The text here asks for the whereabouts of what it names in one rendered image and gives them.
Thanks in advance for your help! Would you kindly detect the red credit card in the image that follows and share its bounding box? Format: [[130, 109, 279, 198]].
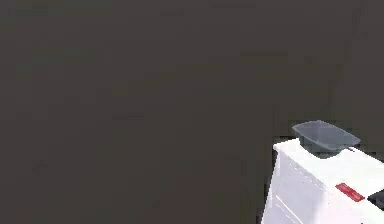
[[334, 182, 366, 203]]

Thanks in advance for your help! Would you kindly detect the grey plastic tub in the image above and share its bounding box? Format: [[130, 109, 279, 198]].
[[291, 119, 362, 159]]

